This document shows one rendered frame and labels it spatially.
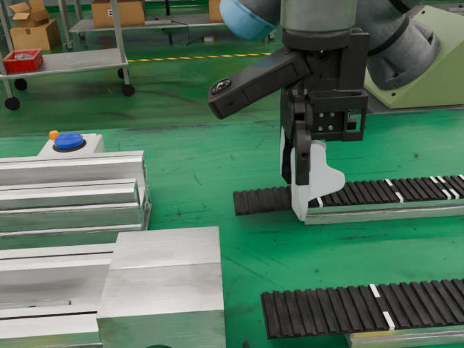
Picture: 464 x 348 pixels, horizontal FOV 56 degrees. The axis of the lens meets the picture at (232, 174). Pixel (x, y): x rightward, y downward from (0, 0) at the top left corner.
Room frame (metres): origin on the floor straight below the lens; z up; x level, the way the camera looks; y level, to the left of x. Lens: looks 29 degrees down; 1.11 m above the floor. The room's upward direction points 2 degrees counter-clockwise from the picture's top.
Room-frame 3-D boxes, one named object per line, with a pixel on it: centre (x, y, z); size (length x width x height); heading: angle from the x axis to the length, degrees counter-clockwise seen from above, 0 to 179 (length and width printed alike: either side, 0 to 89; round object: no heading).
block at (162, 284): (0.28, 0.06, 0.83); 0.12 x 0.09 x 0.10; 3
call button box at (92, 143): (0.57, 0.24, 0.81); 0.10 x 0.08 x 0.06; 3
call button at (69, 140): (0.58, 0.24, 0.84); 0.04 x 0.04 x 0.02
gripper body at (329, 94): (0.46, -0.10, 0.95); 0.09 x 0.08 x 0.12; 93
